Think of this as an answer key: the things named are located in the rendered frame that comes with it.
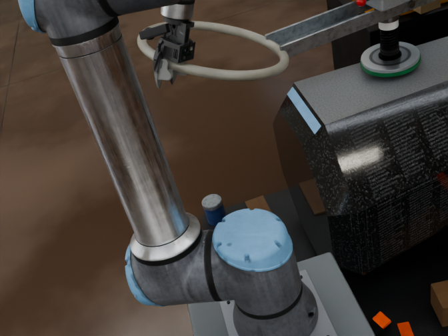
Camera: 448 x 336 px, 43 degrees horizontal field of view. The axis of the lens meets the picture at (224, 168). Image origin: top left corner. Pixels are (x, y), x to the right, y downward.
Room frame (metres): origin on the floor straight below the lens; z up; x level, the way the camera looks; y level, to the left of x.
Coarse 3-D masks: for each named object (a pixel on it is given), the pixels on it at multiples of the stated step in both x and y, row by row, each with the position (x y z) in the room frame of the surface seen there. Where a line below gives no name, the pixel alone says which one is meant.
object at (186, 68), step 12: (156, 24) 1.84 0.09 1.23; (204, 24) 1.91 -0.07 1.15; (216, 24) 1.91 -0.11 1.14; (240, 36) 1.86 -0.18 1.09; (252, 36) 1.83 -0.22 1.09; (264, 36) 1.81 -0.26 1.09; (144, 48) 1.61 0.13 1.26; (276, 48) 1.71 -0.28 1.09; (168, 60) 1.52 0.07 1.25; (288, 60) 1.60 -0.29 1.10; (192, 72) 1.47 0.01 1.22; (204, 72) 1.46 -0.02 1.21; (216, 72) 1.45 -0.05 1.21; (228, 72) 1.45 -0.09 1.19; (240, 72) 1.46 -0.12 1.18; (252, 72) 1.46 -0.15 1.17; (264, 72) 1.48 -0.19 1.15; (276, 72) 1.50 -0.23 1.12
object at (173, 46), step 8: (176, 24) 1.49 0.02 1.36; (184, 24) 1.49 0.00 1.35; (192, 24) 1.50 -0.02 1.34; (176, 32) 1.51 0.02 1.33; (184, 32) 1.48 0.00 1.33; (160, 40) 1.52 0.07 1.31; (168, 40) 1.50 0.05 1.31; (176, 40) 1.50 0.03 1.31; (184, 40) 1.48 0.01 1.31; (168, 48) 1.51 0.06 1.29; (176, 48) 1.47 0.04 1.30; (184, 48) 1.48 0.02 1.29; (192, 48) 1.50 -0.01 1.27; (168, 56) 1.50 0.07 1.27; (176, 56) 1.48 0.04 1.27; (184, 56) 1.48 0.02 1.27; (192, 56) 1.51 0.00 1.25
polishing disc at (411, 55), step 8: (368, 48) 1.94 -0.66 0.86; (376, 48) 1.92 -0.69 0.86; (400, 48) 1.87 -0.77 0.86; (408, 48) 1.85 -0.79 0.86; (416, 48) 1.84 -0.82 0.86; (368, 56) 1.88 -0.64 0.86; (376, 56) 1.86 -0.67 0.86; (408, 56) 1.80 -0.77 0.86; (416, 56) 1.79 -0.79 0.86; (368, 64) 1.82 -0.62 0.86; (376, 64) 1.81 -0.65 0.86; (384, 64) 1.79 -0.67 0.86; (392, 64) 1.78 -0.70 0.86; (400, 64) 1.76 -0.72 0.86; (408, 64) 1.75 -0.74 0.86; (376, 72) 1.77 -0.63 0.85; (384, 72) 1.75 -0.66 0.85; (392, 72) 1.74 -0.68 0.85
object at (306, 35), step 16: (416, 0) 1.80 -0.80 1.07; (432, 0) 1.82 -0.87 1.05; (320, 16) 1.83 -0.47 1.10; (336, 16) 1.85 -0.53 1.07; (352, 16) 1.85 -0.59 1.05; (368, 16) 1.75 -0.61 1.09; (384, 16) 1.77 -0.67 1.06; (272, 32) 1.80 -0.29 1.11; (288, 32) 1.80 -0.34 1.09; (304, 32) 1.82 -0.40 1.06; (320, 32) 1.71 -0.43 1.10; (336, 32) 1.72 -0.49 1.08; (352, 32) 1.74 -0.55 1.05; (288, 48) 1.68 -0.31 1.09; (304, 48) 1.70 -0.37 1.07
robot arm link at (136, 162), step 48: (48, 0) 0.87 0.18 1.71; (96, 0) 0.85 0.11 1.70; (96, 48) 0.86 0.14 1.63; (96, 96) 0.85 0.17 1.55; (144, 144) 0.85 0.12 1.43; (144, 192) 0.83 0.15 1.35; (144, 240) 0.83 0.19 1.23; (192, 240) 0.82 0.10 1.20; (144, 288) 0.81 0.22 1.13; (192, 288) 0.78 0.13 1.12
